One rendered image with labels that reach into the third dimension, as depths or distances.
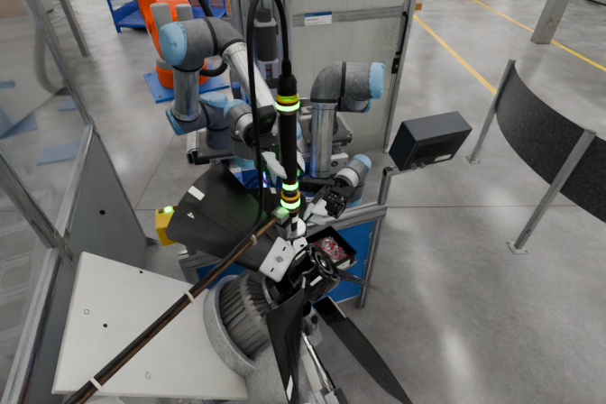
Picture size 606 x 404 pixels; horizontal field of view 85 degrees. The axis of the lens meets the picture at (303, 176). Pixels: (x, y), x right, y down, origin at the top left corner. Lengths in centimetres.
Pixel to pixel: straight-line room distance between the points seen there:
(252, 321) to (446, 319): 163
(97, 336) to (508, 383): 197
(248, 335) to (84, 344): 33
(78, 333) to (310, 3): 227
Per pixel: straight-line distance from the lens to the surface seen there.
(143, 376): 73
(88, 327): 72
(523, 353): 238
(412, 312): 226
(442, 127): 139
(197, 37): 112
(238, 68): 111
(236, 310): 85
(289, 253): 82
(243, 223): 76
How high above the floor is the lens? 190
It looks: 39 degrees down
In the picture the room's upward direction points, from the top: straight up
